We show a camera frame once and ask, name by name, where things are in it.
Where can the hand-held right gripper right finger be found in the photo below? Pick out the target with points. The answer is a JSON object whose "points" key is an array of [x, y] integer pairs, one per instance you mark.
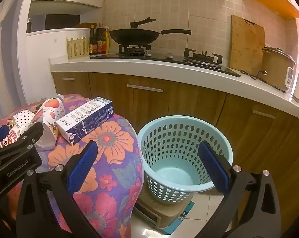
{"points": [[214, 168]]}

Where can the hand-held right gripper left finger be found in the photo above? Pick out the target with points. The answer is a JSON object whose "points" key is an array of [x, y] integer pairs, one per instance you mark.
{"points": [[83, 161]]}

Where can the red and white paper cup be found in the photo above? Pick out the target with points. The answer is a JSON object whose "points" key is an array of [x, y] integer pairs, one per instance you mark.
{"points": [[11, 137]]}

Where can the light blue plastic basket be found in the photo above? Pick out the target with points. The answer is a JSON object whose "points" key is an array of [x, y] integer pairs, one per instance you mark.
{"points": [[164, 138]]}

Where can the white polka dot box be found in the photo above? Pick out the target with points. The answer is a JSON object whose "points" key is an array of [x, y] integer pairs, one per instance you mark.
{"points": [[24, 117]]}

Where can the white strawberry drink bottle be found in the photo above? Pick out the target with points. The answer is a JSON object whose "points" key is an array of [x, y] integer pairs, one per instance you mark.
{"points": [[50, 133]]}

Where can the floral printed blanket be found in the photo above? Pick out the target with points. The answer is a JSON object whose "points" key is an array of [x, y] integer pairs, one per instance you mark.
{"points": [[109, 138]]}

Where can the peach print white bottle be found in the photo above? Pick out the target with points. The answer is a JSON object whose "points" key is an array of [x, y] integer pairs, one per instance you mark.
{"points": [[51, 103]]}

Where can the blue and white carton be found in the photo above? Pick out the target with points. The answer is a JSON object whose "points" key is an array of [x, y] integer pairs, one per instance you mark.
{"points": [[85, 121]]}

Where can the blue floor mat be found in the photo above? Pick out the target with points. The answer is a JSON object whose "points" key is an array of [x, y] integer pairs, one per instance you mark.
{"points": [[186, 213]]}

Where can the narrow wooden cabinet door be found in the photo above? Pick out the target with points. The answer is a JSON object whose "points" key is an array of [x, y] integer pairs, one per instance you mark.
{"points": [[70, 89]]}

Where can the beige plastic stool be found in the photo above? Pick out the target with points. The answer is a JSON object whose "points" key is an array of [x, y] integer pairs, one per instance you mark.
{"points": [[169, 215]]}

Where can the wide wooden cabinet door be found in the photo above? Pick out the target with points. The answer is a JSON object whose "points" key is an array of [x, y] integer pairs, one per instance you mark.
{"points": [[152, 106]]}

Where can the beige slotted rack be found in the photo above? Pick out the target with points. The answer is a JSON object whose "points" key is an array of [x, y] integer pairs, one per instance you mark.
{"points": [[77, 48]]}

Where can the small dark bottle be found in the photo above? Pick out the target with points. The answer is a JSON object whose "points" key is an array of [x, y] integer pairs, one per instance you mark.
{"points": [[28, 27]]}

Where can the dark sauce bottle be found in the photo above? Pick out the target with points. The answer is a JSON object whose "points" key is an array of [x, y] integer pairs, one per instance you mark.
{"points": [[101, 41], [93, 42]]}

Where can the black burner grate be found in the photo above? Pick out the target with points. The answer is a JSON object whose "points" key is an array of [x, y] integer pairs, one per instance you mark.
{"points": [[204, 57], [133, 49]]}

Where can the beige rice cooker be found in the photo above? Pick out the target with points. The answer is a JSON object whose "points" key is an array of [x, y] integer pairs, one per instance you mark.
{"points": [[274, 69]]}

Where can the black glass gas stove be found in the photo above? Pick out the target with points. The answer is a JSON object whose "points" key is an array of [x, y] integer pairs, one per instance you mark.
{"points": [[164, 60]]}

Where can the yellow oil bottle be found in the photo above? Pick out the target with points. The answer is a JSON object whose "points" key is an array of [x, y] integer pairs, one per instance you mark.
{"points": [[107, 38]]}

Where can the stove knob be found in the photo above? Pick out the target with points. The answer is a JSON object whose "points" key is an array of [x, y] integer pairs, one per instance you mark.
{"points": [[168, 54]]}

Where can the wooden cutting board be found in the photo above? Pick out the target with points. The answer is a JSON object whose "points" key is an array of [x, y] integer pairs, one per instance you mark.
{"points": [[246, 44]]}

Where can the black wok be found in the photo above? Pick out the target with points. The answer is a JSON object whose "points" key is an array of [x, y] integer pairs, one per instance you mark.
{"points": [[132, 36]]}

